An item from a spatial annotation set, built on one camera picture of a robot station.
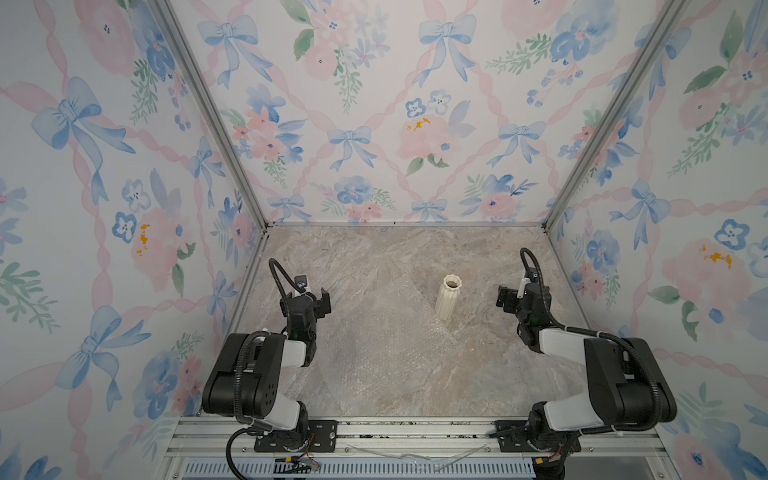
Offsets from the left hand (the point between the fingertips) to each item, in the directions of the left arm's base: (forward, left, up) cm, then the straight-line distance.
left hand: (309, 289), depth 93 cm
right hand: (+1, -66, 0) cm, 66 cm away
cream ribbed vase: (-6, -41, +6) cm, 42 cm away
